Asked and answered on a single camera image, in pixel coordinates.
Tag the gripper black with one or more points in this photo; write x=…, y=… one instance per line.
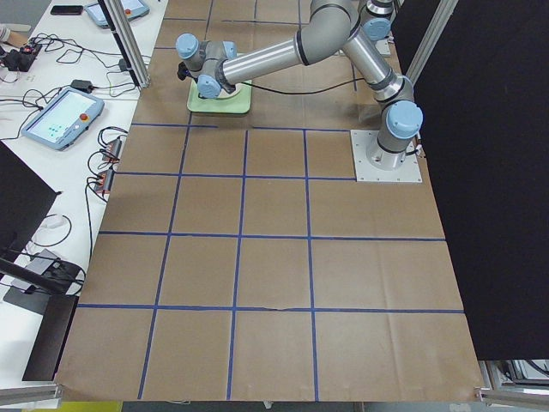
x=184, y=72

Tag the white round plate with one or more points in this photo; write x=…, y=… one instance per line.
x=216, y=92

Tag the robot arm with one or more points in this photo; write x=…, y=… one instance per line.
x=334, y=26

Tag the light green tray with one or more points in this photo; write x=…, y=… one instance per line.
x=238, y=105

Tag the black power adapter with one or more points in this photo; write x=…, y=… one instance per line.
x=82, y=85

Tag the teach pendant near tray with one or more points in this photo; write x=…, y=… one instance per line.
x=64, y=119

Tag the black phone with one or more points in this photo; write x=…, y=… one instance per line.
x=66, y=9

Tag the brown paper table cover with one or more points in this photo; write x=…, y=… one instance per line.
x=240, y=260

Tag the black monitor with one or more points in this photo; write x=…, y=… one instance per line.
x=41, y=288

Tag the black backdrop curtain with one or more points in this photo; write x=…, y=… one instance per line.
x=484, y=95

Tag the aluminium frame post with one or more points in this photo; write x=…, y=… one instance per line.
x=122, y=33

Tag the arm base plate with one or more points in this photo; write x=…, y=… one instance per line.
x=375, y=165

